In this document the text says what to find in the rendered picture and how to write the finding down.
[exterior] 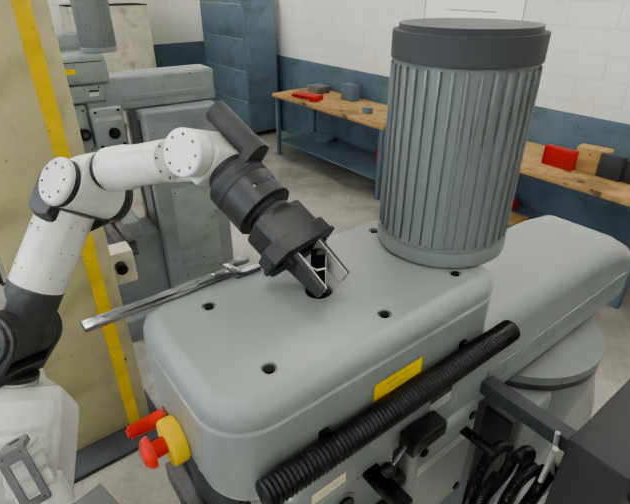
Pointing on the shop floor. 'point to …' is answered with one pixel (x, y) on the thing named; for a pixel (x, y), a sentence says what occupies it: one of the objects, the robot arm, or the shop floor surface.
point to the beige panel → (33, 115)
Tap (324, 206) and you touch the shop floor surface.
